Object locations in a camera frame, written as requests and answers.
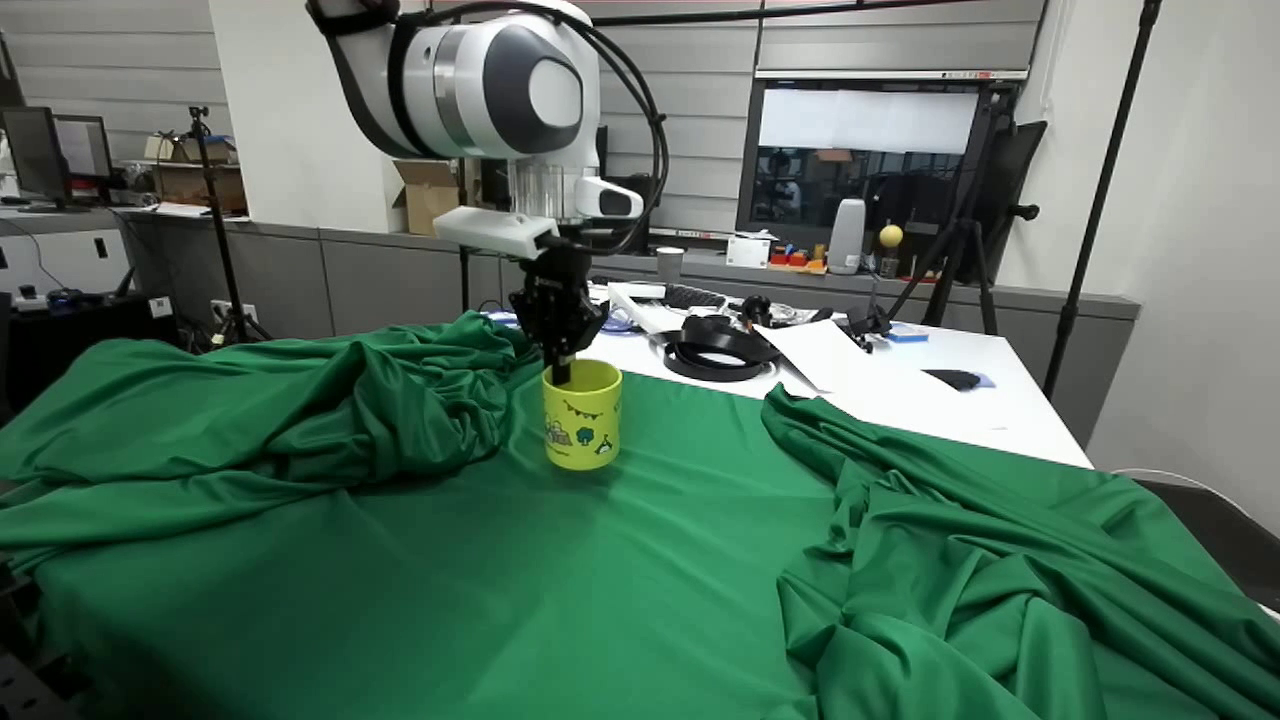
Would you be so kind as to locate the yellow-green ceramic mug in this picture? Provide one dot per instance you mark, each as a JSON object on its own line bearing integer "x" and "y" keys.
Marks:
{"x": 582, "y": 418}

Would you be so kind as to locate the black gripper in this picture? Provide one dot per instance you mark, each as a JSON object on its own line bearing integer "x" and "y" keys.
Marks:
{"x": 558, "y": 302}

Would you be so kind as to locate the tall cardboard box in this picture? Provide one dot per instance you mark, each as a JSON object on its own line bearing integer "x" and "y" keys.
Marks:
{"x": 430, "y": 198}

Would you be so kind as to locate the dark computer monitor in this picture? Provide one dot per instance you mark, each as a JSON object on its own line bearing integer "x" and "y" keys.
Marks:
{"x": 34, "y": 153}

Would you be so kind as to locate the black tripod with panel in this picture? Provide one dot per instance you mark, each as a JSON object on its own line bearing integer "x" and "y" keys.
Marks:
{"x": 986, "y": 200}

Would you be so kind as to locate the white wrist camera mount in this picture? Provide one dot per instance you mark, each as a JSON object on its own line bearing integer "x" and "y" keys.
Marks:
{"x": 534, "y": 221}

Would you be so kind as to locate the white paper sheet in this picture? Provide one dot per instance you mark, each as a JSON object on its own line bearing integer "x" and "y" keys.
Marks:
{"x": 853, "y": 374}

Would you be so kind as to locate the grey counter cabinet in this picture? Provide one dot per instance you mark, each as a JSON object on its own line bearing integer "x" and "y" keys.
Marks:
{"x": 320, "y": 274}

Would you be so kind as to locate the thin black tripod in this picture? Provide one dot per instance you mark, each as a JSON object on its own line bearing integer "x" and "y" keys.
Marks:
{"x": 221, "y": 225}

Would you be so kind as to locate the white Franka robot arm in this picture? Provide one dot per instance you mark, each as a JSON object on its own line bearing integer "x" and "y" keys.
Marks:
{"x": 466, "y": 82}

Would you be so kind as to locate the green fabric cloth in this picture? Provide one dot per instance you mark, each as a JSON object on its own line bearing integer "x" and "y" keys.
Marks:
{"x": 534, "y": 561}

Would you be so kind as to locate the white cylindrical container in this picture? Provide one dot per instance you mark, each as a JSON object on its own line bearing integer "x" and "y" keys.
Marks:
{"x": 846, "y": 238}

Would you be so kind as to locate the small black flat object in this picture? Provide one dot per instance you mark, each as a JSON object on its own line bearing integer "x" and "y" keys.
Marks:
{"x": 958, "y": 378}

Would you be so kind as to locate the yellow ball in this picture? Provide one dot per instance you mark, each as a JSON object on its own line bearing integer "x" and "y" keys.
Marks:
{"x": 889, "y": 238}

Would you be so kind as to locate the wide cardboard box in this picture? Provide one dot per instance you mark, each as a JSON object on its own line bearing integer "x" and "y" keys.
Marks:
{"x": 199, "y": 187}

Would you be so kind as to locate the dark glass window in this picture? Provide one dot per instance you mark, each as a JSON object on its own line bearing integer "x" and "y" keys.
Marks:
{"x": 865, "y": 166}

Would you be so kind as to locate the black slanted pole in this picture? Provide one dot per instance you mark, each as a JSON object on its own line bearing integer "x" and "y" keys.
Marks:
{"x": 1102, "y": 200}

